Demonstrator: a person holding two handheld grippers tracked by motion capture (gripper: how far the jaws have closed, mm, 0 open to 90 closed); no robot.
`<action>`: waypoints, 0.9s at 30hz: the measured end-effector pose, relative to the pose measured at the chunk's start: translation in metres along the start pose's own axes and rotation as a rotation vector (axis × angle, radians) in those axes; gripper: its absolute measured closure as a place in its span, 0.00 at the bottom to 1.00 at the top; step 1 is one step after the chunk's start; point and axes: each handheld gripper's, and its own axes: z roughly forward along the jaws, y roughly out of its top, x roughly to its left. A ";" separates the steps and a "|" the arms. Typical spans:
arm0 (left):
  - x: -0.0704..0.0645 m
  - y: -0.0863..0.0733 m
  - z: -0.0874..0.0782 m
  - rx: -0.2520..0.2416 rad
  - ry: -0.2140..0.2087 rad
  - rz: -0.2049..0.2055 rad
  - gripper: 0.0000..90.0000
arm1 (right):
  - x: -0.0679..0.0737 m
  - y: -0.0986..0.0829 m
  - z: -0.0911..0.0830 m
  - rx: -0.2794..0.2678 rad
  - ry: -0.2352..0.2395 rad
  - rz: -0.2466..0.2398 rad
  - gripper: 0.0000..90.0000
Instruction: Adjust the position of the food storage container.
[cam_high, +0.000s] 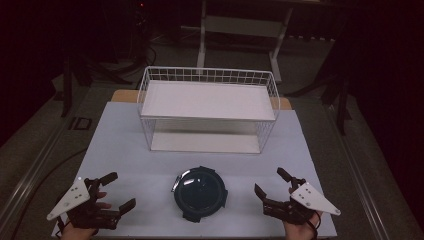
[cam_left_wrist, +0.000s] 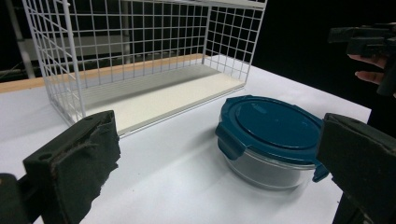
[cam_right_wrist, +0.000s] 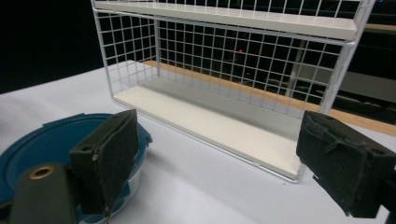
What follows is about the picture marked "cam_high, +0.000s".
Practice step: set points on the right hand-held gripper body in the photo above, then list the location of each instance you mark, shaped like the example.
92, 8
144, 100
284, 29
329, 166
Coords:
310, 200

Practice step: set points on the person's left hand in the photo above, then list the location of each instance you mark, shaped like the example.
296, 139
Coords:
76, 234

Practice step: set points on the white metal frame stand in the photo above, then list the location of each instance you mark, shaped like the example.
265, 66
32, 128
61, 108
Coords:
240, 26

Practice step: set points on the black round pot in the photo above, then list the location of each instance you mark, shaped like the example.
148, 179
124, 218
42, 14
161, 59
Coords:
200, 195

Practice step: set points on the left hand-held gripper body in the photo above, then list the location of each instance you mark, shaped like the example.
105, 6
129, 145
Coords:
71, 200

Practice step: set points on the person's right hand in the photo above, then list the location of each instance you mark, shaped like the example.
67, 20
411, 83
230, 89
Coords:
301, 232

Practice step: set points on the metal floor rail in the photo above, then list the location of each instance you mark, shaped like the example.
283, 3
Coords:
36, 166
361, 176

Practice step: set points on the black tripod stand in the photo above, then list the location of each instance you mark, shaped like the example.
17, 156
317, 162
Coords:
67, 86
341, 100

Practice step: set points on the white table cover sheet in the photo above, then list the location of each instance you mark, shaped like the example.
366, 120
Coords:
116, 150

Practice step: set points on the black floor socket plate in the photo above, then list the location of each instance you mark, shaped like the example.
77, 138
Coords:
80, 123

